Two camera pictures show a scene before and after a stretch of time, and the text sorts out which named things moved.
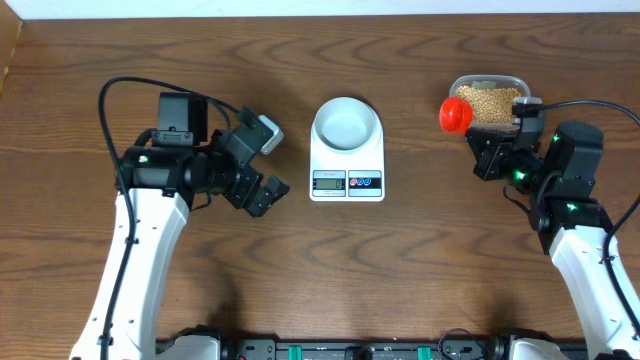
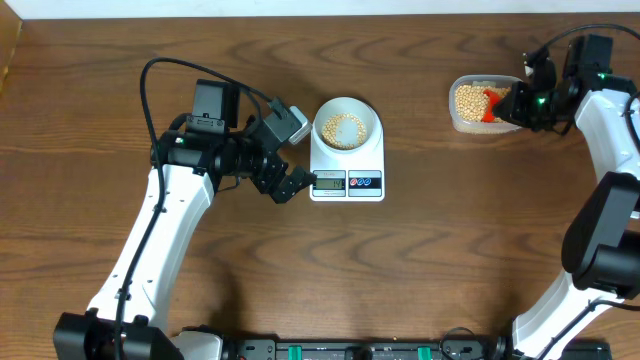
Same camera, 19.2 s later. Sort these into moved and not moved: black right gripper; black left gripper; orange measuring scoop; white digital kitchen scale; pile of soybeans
Moved: black right gripper; black left gripper; orange measuring scoop
Not moved: white digital kitchen scale; pile of soybeans
